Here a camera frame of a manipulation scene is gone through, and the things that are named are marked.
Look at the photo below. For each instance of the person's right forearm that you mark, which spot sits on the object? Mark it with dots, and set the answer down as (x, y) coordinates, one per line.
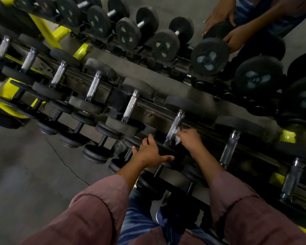
(257, 219)

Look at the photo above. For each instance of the row of ribbed plate dumbbells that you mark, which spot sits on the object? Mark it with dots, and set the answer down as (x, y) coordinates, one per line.
(97, 153)

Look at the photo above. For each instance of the person's left hand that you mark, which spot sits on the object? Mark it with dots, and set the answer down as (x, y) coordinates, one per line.
(150, 155)

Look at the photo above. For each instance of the black yellow dumbbell rack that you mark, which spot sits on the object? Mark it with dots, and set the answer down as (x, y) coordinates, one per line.
(117, 99)

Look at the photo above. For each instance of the white cleaning cloth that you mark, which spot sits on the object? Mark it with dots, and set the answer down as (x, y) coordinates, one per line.
(178, 139)

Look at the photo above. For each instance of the person's blue jeans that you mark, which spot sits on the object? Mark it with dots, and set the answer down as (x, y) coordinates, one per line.
(135, 221)

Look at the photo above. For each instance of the person's right hand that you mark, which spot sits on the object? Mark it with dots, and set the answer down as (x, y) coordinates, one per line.
(192, 141)

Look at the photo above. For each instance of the person's left forearm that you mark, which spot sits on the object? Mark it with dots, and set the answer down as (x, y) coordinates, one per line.
(91, 214)

